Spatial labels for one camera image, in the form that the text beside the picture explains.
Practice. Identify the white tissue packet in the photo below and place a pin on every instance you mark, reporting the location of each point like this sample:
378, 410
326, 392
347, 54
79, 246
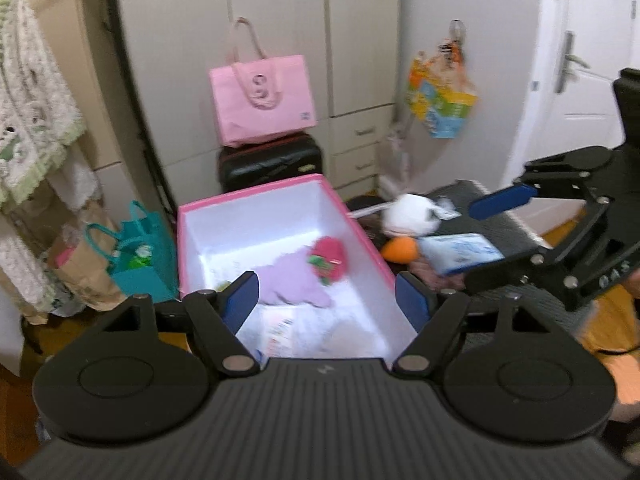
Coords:
277, 330

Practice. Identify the purple plush toy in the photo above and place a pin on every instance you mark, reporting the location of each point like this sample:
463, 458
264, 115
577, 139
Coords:
295, 280

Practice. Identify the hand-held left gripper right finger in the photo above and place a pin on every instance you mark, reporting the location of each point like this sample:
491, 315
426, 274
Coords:
412, 300

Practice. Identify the person's right forearm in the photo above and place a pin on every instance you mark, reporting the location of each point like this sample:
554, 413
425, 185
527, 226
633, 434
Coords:
625, 390

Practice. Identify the teal shopping bag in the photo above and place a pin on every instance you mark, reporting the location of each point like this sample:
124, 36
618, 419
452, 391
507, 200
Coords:
140, 265

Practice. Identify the light wooden board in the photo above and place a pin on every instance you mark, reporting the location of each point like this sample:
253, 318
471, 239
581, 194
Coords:
92, 85

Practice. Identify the orange makeup sponge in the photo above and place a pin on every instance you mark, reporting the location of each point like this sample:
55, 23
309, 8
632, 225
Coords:
398, 249

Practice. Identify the fluffy white green robe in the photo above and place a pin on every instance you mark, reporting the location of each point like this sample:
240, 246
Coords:
30, 110

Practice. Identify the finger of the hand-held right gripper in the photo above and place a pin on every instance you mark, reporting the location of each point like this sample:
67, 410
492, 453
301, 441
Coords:
500, 272
502, 200

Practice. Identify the pink cardboard box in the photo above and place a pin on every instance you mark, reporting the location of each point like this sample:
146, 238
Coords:
260, 220

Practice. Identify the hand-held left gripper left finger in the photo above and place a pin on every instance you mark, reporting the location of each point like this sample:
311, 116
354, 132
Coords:
242, 300

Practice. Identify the colourful gift bag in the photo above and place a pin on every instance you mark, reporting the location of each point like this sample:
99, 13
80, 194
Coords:
440, 100

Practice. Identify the white panda plush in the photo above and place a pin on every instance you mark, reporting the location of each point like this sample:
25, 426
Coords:
407, 215

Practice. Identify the white door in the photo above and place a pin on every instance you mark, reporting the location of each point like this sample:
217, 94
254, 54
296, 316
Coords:
585, 20

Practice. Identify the black suitcase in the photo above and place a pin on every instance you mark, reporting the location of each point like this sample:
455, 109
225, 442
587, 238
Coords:
270, 165

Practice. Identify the pink tote bag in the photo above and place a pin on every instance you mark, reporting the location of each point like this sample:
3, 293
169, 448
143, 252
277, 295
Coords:
262, 100

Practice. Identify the red strawberry plush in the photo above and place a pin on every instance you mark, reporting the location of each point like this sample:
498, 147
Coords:
330, 260

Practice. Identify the brown paper bag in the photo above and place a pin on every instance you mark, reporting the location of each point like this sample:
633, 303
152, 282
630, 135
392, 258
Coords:
82, 275

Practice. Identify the white plastic bag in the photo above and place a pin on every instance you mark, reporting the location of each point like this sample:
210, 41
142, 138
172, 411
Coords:
397, 150

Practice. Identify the printed paper sheet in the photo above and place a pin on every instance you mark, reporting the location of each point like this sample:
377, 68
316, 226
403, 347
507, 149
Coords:
345, 325

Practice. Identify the light wooden wardrobe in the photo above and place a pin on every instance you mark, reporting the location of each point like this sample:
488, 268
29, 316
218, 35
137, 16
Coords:
175, 60

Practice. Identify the blue white wipes packet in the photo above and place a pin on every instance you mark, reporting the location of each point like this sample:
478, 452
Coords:
460, 252

